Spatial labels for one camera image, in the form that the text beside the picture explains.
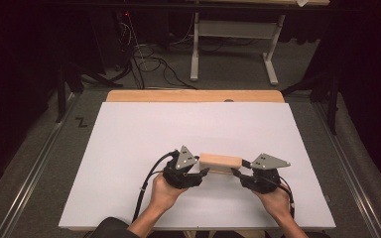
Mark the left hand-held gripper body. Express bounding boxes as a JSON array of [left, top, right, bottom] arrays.
[[162, 145, 203, 190]]

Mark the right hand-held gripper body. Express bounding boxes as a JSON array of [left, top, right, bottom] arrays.
[[244, 153, 292, 194]]

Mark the wooden block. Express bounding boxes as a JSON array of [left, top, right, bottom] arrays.
[[198, 153, 244, 176]]

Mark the person's right hand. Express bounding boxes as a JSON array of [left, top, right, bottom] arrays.
[[252, 186, 294, 222]]

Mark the person's left hand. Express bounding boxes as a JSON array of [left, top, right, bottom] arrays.
[[148, 173, 189, 216]]

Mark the white table mat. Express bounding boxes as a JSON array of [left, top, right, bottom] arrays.
[[59, 101, 337, 231]]

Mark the wooden table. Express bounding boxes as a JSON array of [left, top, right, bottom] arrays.
[[105, 89, 286, 104]]

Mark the black metal stand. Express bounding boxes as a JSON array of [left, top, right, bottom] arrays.
[[55, 61, 124, 124], [280, 72, 341, 135]]

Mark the person's dark sleeve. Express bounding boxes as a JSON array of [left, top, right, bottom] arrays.
[[90, 216, 141, 238]]

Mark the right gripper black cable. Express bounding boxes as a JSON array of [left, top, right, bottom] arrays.
[[276, 176, 296, 219]]

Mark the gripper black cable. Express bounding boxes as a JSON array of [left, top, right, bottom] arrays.
[[276, 176, 296, 219], [132, 150, 181, 223]]

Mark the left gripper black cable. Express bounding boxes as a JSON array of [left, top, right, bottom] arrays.
[[132, 150, 181, 223]]

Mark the metal floor rail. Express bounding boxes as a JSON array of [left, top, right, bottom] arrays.
[[313, 101, 381, 238], [0, 93, 77, 238]]

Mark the tangle of floor cables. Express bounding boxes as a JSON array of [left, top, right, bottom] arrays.
[[118, 13, 198, 91]]

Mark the white metal desk frame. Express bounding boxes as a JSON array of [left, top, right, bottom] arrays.
[[190, 11, 287, 86]]

